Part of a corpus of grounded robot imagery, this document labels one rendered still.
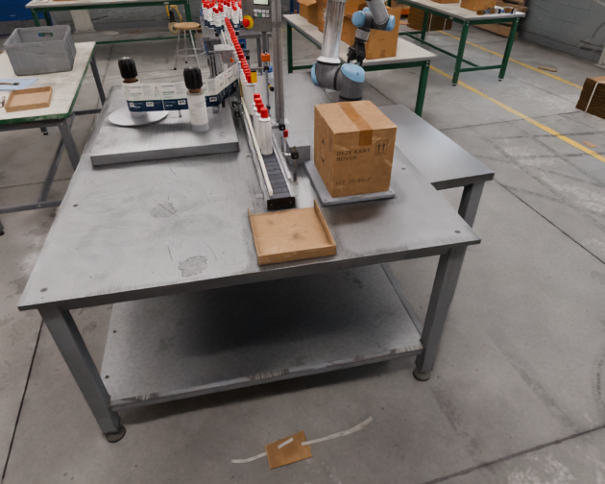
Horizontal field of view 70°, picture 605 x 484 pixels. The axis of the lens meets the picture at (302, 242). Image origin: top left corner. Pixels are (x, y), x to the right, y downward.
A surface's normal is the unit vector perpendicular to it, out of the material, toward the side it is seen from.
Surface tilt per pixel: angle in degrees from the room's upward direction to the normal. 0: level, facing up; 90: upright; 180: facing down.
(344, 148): 90
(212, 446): 0
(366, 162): 90
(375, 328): 3
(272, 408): 0
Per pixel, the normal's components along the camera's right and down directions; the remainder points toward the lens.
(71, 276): -0.01, -0.80
